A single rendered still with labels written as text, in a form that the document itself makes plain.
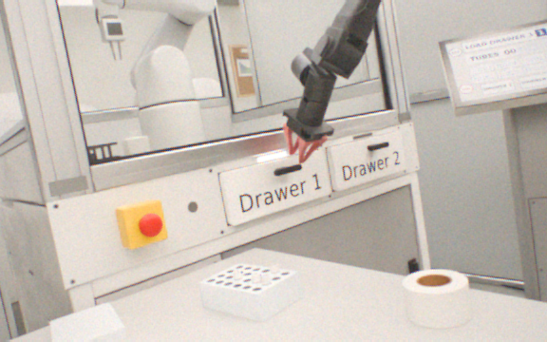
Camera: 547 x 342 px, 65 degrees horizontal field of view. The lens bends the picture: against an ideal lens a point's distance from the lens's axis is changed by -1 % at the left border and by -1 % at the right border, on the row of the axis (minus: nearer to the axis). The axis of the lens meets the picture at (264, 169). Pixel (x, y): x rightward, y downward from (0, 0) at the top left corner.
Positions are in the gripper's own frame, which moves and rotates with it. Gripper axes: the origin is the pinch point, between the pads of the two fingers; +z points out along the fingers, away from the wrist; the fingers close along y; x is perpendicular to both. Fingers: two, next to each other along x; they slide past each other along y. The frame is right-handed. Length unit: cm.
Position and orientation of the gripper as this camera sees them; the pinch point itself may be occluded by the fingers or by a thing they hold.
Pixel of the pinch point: (297, 155)
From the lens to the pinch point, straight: 96.7
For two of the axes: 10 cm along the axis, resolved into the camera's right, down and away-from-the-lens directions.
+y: -5.8, -5.6, 5.9
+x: -7.8, 1.9, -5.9
